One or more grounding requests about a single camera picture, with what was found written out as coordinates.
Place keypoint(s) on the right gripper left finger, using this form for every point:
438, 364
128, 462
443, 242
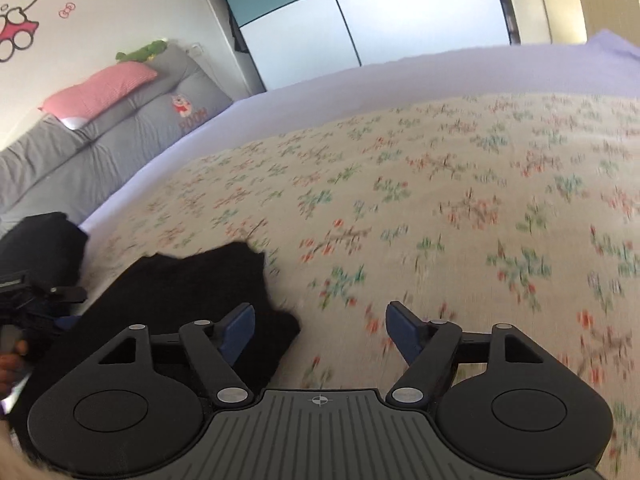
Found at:
234, 331

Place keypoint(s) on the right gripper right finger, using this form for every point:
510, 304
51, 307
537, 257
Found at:
406, 330

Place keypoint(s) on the black pants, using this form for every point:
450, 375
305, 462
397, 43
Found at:
164, 293

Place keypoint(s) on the person's left hand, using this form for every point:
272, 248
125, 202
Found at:
12, 368

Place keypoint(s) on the grey headboard cushion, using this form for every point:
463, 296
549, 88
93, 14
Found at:
52, 168

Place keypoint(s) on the floral bed blanket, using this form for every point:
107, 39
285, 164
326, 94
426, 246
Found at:
520, 208

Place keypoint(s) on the pink pillow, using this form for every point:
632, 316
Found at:
77, 105

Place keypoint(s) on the green plush toy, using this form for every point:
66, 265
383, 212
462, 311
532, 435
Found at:
143, 54

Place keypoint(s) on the white and teal wardrobe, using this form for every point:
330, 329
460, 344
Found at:
291, 41

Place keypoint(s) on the lavender bed sheet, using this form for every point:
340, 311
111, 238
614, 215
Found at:
606, 64

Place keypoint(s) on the cream door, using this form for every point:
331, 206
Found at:
550, 21

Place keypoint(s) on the hello kitty wall sticker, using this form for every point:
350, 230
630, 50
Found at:
21, 21

